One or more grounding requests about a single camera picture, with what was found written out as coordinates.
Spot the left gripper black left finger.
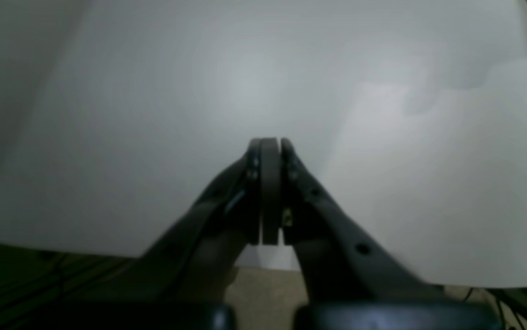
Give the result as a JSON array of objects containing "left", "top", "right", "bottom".
[{"left": 130, "top": 138, "right": 281, "bottom": 301}]

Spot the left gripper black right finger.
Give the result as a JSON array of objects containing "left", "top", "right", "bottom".
[{"left": 281, "top": 138, "right": 446, "bottom": 303}]

